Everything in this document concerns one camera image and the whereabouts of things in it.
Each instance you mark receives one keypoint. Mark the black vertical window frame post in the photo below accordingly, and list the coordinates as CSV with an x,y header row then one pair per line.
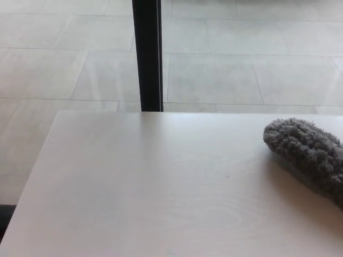
x,y
148,53

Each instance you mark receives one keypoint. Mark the grey fluffy microfiber duster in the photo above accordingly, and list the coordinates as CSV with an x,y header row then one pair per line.
x,y
308,150

